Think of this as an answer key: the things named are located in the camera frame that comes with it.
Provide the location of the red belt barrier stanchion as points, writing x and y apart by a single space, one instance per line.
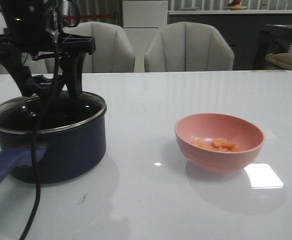
112 18

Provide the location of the glass lid with blue knob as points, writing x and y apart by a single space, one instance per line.
54 109

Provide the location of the right grey upholstered chair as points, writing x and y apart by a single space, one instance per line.
188 47

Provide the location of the dark washing machine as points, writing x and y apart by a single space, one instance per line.
273 39

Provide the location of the grey pleated curtain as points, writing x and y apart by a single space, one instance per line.
93 7

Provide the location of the grey upholstered chair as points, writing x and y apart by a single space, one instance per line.
188 47
113 54

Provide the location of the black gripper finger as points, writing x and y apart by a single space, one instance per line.
11 61
72 67

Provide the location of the dark blue saucepan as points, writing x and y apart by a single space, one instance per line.
61 156

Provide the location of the left grey upholstered chair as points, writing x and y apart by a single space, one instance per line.
113 54

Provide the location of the white refrigerator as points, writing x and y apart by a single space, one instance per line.
141 18

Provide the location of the pink bowl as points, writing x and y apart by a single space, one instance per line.
206 127

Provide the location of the orange ham slices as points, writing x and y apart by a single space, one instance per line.
219 144

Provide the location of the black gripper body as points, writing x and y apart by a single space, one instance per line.
36 25

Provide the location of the tan cushion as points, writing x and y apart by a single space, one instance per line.
280 61

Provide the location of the grey kitchen counter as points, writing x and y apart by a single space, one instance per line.
240 28

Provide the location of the fruit plate on counter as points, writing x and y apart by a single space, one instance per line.
236 5

